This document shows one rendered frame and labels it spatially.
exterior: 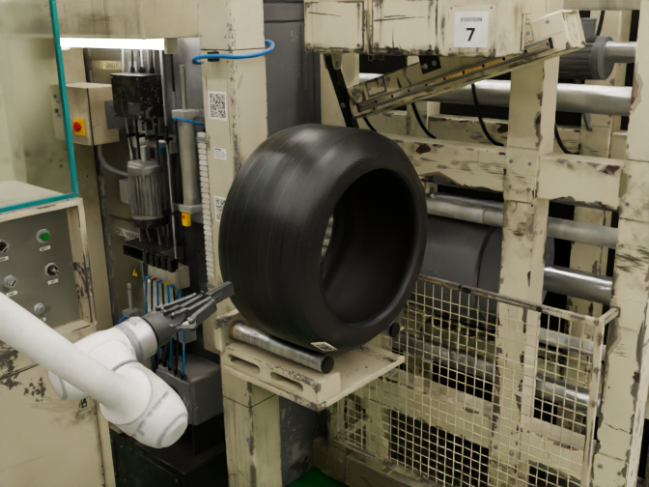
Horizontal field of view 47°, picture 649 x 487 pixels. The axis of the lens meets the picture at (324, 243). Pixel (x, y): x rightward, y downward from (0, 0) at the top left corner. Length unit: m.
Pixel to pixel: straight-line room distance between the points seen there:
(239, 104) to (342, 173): 0.42
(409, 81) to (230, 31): 0.51
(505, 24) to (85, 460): 1.68
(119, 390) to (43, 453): 1.00
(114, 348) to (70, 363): 0.21
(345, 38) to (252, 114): 0.32
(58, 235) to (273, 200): 0.72
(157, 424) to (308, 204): 0.61
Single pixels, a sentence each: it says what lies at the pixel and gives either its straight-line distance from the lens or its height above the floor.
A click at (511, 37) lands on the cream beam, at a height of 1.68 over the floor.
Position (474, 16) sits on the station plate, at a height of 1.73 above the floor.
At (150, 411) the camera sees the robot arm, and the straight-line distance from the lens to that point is 1.39.
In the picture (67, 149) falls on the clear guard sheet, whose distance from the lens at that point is 2.16.
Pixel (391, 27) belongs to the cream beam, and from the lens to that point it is 1.98.
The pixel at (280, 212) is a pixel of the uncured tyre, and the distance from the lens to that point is 1.70.
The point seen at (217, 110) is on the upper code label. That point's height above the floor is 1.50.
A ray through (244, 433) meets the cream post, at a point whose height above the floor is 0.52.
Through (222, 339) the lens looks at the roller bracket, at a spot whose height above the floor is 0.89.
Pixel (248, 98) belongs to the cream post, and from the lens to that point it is 2.06.
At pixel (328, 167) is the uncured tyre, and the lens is 1.74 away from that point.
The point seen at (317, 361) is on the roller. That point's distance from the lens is 1.90.
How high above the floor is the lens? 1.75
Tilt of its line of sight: 17 degrees down
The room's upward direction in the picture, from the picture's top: 1 degrees counter-clockwise
